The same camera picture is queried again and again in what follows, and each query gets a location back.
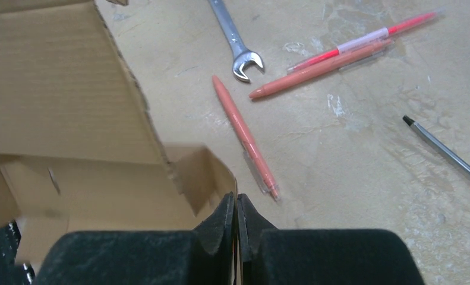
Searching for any salmon pen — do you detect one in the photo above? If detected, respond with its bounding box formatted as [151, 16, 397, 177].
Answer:
[249, 39, 393, 100]
[212, 75, 280, 202]

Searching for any brown cardboard box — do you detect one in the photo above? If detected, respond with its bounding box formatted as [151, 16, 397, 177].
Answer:
[0, 1, 236, 266]

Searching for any salmon pen lower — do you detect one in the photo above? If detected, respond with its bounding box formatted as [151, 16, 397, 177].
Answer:
[212, 75, 280, 202]

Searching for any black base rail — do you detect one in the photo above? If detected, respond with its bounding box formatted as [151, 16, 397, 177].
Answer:
[0, 220, 35, 284]

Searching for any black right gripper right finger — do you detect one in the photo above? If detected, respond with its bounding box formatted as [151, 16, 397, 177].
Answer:
[236, 194, 424, 284]

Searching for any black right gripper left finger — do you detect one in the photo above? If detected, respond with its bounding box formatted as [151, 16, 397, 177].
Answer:
[33, 193, 235, 284]

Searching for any red pen with white label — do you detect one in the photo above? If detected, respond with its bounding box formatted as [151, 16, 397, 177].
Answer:
[286, 8, 444, 74]

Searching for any silver open-end wrench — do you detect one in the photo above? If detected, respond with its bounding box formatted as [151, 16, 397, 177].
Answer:
[209, 0, 265, 84]

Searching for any yellow black screwdriver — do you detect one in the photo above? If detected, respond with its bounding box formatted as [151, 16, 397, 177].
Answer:
[402, 115, 470, 178]

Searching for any salmon pen middle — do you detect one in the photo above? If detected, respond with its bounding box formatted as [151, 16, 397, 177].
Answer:
[249, 39, 393, 100]

